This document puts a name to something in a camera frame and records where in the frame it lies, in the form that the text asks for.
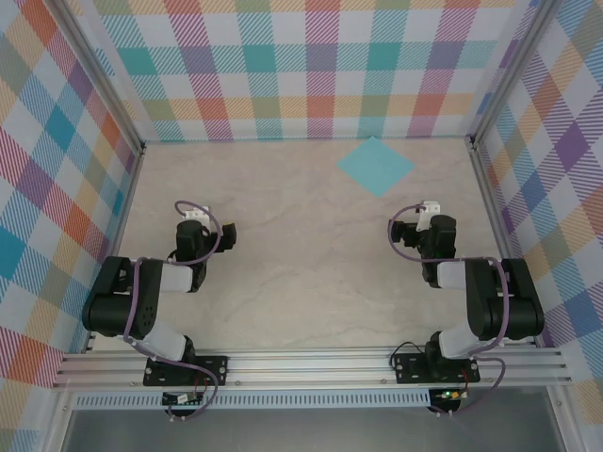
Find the teal square paper sheet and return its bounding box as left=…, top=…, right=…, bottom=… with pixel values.
left=335, top=135, right=416, bottom=198

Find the left small circuit board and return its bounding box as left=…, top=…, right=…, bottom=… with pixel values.
left=161, top=391, right=204, bottom=407

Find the grey metal panel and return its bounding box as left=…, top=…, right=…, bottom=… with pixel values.
left=60, top=407, right=566, bottom=452

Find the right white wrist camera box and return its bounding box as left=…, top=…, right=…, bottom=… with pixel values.
left=416, top=200, right=445, bottom=232

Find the right aluminium side rail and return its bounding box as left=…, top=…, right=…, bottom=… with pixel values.
left=468, top=138, right=543, bottom=349

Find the aluminium side rail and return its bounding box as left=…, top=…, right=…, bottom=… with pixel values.
left=468, top=138, right=543, bottom=349
left=82, top=143, right=147, bottom=354

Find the left aluminium side rail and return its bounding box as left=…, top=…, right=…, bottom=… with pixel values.
left=82, top=143, right=147, bottom=354

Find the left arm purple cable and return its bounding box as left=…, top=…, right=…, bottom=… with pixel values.
left=122, top=201, right=223, bottom=422

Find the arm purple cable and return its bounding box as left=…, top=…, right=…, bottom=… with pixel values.
left=386, top=201, right=509, bottom=419
left=122, top=201, right=223, bottom=422

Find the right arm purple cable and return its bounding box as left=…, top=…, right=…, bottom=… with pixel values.
left=386, top=201, right=509, bottom=419

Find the thin black cable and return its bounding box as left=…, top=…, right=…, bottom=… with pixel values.
left=391, top=341, right=429, bottom=367

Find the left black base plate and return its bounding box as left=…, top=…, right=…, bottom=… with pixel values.
left=142, top=355, right=230, bottom=388

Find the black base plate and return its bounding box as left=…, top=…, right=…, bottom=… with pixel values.
left=142, top=355, right=230, bottom=388
left=394, top=352, right=481, bottom=385

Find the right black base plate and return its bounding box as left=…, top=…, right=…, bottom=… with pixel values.
left=394, top=352, right=481, bottom=385

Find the long aluminium mounting rail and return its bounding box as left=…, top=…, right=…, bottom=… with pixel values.
left=51, top=346, right=574, bottom=390

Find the slotted grey cable duct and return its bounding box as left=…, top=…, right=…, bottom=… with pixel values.
left=73, top=389, right=432, bottom=410

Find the right aluminium frame post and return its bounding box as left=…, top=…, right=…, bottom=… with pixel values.
left=465, top=0, right=562, bottom=152

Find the aluminium frame post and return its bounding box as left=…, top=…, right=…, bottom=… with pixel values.
left=465, top=0, right=562, bottom=152
left=49, top=0, right=147, bottom=156

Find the left aluminium frame post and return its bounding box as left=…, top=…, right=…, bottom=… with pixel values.
left=49, top=0, right=147, bottom=156

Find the right aluminium frame leg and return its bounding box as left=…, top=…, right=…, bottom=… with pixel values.
left=546, top=385, right=583, bottom=452

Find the aluminium frame leg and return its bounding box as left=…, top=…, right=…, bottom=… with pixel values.
left=546, top=385, right=583, bottom=452
left=44, top=389, right=74, bottom=452

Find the left aluminium frame leg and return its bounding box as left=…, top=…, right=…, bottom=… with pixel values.
left=44, top=389, right=74, bottom=452

